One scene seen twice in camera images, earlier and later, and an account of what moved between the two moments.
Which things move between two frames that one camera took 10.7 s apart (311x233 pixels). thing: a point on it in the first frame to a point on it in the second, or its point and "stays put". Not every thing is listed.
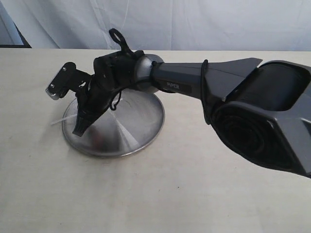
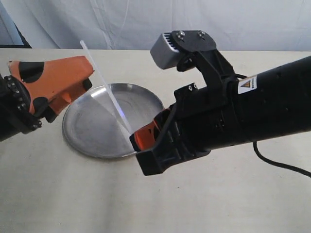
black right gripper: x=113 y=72 to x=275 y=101
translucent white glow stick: x=64 y=119 to x=105 y=89
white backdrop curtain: x=165 y=24 stays put
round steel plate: x=135 y=121 stays put
